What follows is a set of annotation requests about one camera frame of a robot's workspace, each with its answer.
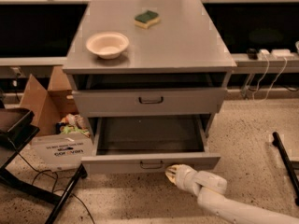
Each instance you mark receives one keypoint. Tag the black stand frame left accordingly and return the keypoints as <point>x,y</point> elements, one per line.
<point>16,131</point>

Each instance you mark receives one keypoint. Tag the green yellow sponge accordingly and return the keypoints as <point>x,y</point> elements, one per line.
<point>146,19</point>

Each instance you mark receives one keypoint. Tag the white power strip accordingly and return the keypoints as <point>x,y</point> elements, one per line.
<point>281,53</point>

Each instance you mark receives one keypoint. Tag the white paper bowl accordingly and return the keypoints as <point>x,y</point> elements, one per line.
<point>107,45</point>

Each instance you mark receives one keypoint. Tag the colourful toys in box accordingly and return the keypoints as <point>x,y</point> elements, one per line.
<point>72,124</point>

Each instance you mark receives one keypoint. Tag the brown cardboard box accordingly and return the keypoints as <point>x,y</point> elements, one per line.
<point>59,151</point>

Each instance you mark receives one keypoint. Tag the black power adapter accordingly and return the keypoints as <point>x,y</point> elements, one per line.
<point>252,54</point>

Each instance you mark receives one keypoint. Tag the grey top drawer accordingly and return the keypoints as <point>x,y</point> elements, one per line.
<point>153,102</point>

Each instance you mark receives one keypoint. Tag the grey drawer cabinet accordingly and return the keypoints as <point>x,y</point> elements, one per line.
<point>182,51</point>

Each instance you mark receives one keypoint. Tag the grey drawer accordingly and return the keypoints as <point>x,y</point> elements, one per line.
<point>149,145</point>
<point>153,102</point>

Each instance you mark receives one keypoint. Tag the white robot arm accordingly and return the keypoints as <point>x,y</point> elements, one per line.
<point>210,192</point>

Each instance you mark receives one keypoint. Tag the black bar right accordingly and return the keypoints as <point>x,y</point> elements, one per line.
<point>288,165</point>

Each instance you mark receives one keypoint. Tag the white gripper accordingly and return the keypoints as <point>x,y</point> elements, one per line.
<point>184,177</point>

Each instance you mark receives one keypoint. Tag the white power adapter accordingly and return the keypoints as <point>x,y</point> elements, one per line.
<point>264,53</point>

